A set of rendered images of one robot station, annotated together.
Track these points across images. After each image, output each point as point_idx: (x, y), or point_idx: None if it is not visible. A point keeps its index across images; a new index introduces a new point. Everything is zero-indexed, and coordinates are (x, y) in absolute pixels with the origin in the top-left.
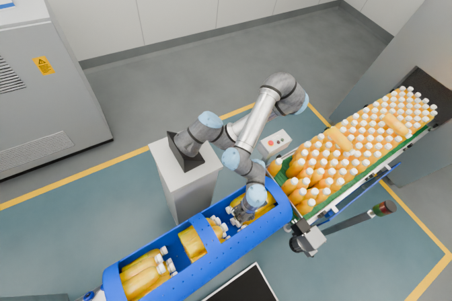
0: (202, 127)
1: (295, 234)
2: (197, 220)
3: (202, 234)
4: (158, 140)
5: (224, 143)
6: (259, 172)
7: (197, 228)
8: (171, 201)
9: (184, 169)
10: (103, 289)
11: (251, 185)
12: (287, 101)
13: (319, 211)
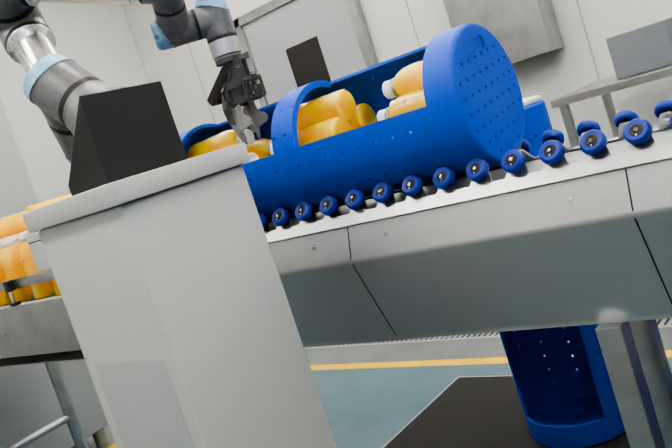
0: (77, 64)
1: None
2: (284, 108)
3: (304, 85)
4: (91, 189)
5: None
6: None
7: (297, 92)
8: (283, 384)
9: (179, 137)
10: (458, 31)
11: (198, 9)
12: (39, 9)
13: None
